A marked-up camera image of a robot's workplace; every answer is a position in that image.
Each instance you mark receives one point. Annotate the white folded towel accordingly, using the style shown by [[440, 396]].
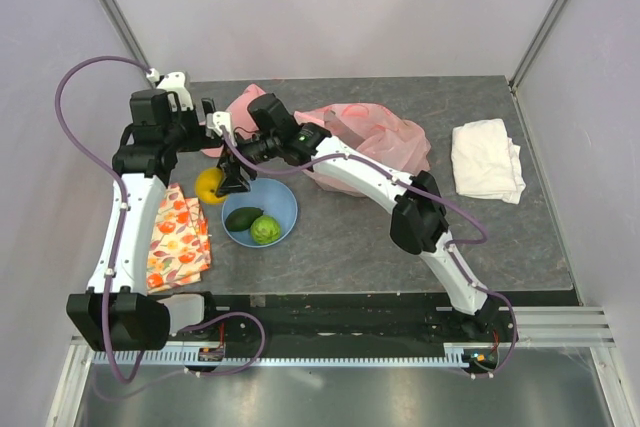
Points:
[[486, 162]]

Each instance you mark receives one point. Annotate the aluminium frame post right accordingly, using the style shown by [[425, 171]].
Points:
[[538, 41]]

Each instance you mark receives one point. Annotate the pink baseball cap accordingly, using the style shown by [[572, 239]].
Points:
[[242, 122]]

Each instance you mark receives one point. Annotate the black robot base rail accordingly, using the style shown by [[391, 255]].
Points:
[[428, 315]]

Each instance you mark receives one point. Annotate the aluminium frame post left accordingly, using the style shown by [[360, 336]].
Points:
[[135, 53]]

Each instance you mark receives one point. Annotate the aluminium frame post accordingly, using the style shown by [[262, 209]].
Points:
[[135, 53], [538, 41]]

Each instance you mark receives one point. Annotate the blue plastic bowl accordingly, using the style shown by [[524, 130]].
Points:
[[274, 198]]

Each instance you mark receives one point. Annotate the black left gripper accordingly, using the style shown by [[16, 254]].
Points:
[[200, 140]]

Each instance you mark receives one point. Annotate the fake dark green avocado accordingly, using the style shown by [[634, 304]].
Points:
[[241, 219]]

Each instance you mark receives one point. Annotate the fake green custard apple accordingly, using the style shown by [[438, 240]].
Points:
[[265, 230]]

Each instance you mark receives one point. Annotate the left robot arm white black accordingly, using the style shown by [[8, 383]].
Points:
[[117, 310]]

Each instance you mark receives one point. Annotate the fake yellow orange fruit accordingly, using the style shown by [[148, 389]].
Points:
[[206, 186]]

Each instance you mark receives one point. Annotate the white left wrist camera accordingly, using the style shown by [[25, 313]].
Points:
[[176, 84]]

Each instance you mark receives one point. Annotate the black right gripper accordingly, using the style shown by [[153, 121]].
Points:
[[234, 181]]

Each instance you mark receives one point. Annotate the pink plastic bag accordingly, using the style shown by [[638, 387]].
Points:
[[376, 132]]

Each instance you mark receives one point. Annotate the floral orange folded cloth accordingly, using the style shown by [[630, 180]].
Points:
[[179, 251]]

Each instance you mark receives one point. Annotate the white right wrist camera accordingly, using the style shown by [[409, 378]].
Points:
[[219, 124]]

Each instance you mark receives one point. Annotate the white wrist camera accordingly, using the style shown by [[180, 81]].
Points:
[[219, 124], [176, 84]]

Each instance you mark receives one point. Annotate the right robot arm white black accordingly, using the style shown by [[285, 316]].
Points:
[[418, 213]]

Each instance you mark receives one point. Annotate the white slotted cable duct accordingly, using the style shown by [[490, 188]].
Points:
[[193, 356]]

